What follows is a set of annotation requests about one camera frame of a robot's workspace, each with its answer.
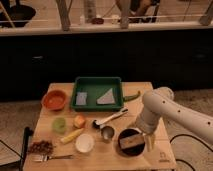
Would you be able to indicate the small metal cup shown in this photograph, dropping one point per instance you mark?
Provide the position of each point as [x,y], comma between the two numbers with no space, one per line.
[107,133]

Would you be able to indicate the red apple toy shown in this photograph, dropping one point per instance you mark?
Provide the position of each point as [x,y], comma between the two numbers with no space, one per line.
[79,121]

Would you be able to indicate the seated person in background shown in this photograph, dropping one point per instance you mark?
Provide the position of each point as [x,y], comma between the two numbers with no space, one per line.
[138,9]

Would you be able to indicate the orange bowl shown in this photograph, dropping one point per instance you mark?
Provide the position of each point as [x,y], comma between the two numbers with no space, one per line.
[54,100]

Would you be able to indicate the purple bowl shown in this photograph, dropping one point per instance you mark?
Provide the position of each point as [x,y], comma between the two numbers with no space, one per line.
[133,151]

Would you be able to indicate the green cup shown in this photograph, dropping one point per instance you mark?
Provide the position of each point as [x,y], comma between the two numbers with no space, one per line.
[59,125]

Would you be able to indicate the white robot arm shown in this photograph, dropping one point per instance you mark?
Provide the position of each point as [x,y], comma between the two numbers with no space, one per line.
[160,102]

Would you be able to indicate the grey rectangular sponge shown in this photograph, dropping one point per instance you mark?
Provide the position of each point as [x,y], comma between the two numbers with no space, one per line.
[81,98]

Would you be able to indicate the green plastic tray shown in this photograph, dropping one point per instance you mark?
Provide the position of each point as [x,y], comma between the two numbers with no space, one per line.
[95,87]

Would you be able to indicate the yellow corn toy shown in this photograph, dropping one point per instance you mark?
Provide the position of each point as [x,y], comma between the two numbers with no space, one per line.
[71,136]

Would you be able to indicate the silver fork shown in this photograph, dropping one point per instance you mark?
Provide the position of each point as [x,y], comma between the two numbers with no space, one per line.
[44,158]

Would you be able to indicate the grey triangular cloth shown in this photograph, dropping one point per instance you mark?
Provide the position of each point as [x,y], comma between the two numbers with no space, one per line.
[107,98]

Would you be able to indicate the brown rectangular eraser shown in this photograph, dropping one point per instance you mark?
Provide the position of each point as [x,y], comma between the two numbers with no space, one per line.
[131,141]

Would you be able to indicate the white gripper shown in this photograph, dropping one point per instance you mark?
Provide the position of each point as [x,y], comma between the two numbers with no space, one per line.
[147,128]

